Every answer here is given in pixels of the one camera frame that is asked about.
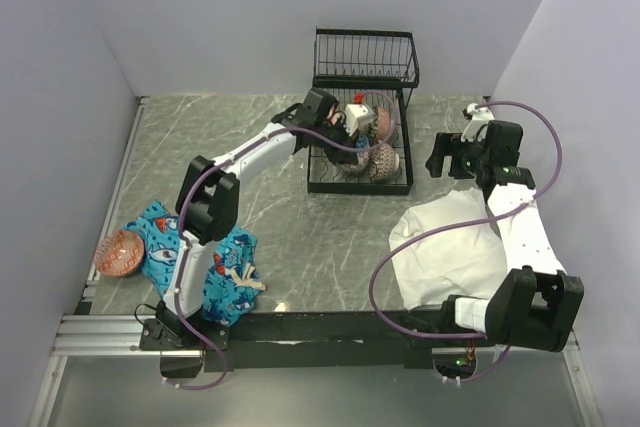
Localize orange diamond patterned bowl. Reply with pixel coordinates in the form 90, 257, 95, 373
93, 230, 145, 278

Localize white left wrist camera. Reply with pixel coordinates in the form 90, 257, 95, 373
343, 92, 377, 137

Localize blue triangle patterned bowl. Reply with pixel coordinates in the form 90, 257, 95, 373
336, 135, 370, 175

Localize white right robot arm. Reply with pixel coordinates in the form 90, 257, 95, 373
425, 120, 584, 352

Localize orange floral patterned bowl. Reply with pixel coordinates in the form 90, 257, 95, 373
327, 106, 337, 125

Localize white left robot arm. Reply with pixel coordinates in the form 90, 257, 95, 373
156, 88, 375, 349

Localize blue shark print shorts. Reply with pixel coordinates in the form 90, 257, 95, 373
124, 200, 266, 326

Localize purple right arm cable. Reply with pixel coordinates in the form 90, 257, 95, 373
369, 99, 564, 389

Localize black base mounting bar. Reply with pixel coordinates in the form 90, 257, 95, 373
139, 311, 490, 378

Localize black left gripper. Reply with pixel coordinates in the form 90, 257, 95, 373
313, 116, 360, 165

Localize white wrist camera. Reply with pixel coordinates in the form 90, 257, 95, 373
461, 103, 494, 143
343, 92, 377, 137

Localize red geometric patterned bowl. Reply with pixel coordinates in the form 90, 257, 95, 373
369, 143, 400, 182

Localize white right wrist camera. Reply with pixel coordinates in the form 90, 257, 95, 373
461, 103, 494, 143

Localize white cloth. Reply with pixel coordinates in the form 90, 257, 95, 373
389, 188, 507, 310

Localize black wire dish rack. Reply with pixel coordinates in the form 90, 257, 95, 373
307, 27, 419, 196

